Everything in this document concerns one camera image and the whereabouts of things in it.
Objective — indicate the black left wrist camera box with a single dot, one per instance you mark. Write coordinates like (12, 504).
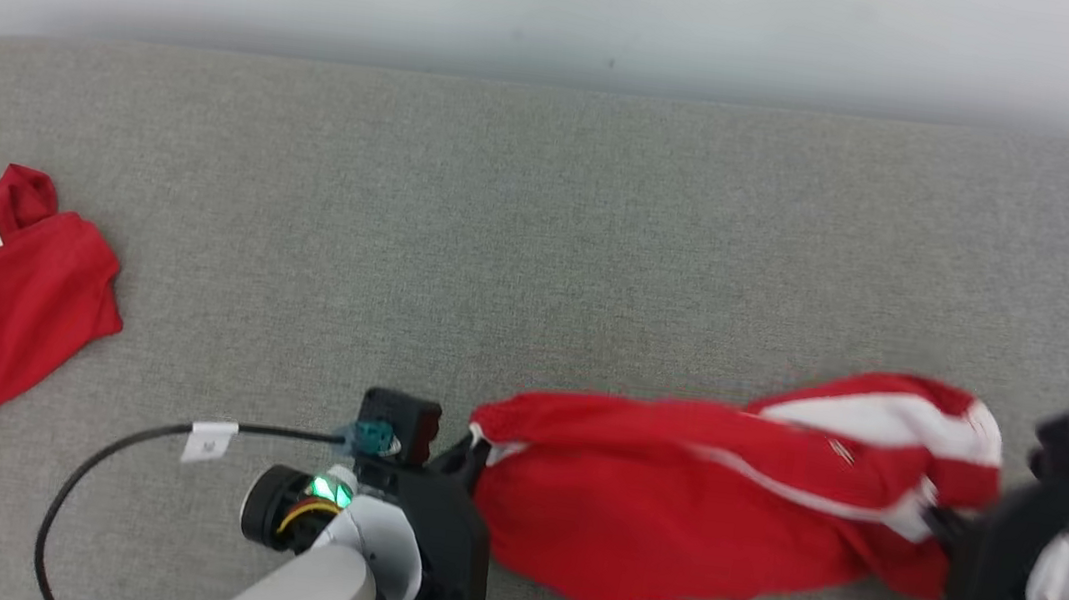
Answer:
(400, 421)

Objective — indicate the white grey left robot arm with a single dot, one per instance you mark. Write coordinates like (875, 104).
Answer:
(309, 596)

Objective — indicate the red and white striped jersey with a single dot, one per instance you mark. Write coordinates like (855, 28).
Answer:
(673, 497)

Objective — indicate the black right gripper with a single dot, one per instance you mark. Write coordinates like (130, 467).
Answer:
(996, 574)

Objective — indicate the grey fabric sofa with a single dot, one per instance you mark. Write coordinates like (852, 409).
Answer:
(501, 236)

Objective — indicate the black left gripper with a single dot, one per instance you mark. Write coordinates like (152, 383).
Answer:
(451, 542)

